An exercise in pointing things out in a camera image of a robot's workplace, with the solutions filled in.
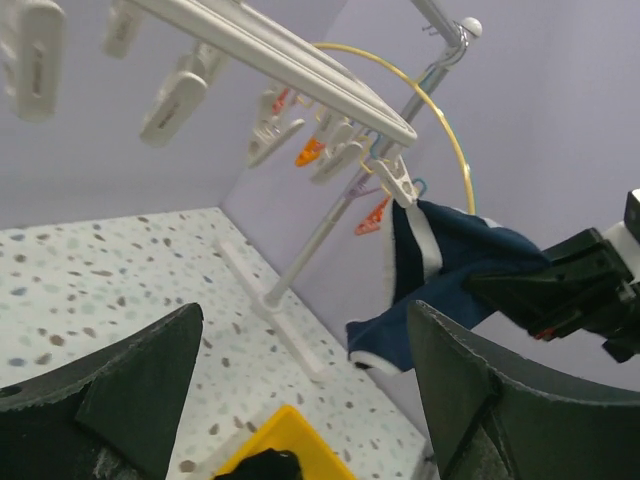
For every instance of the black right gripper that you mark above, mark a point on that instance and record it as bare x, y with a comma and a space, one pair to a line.
584, 288

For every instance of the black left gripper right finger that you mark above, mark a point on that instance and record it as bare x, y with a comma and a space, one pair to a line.
493, 414

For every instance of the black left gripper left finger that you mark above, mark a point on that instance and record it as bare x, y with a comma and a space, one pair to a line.
112, 414

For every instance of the navy blue underwear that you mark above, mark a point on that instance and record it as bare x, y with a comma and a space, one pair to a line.
430, 251

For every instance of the black underwear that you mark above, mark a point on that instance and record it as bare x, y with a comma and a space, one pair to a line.
269, 464

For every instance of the yellow round clip hanger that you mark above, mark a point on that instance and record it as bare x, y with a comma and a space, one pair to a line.
329, 155

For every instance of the blue round clip hanger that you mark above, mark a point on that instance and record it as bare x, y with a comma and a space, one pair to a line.
420, 116

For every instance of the white rectangular clip hanger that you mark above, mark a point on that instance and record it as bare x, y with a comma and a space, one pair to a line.
138, 106

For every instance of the yellow plastic tray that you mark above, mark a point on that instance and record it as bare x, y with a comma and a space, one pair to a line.
288, 430

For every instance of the white clothes rack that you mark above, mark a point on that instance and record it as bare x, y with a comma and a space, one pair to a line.
267, 305

